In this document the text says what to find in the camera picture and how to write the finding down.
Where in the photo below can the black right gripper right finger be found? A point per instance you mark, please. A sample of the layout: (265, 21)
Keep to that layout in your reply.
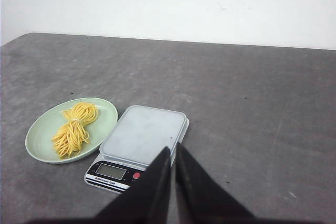
(205, 200)

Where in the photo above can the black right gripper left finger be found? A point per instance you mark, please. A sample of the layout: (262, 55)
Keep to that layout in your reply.
(147, 200)

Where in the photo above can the yellow vermicelli noodle bundle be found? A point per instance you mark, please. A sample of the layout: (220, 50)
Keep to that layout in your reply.
(70, 137)

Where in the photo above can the silver digital kitchen scale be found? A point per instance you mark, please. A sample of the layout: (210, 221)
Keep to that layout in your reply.
(136, 140)

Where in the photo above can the light green plate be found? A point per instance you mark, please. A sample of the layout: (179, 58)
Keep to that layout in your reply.
(38, 139)

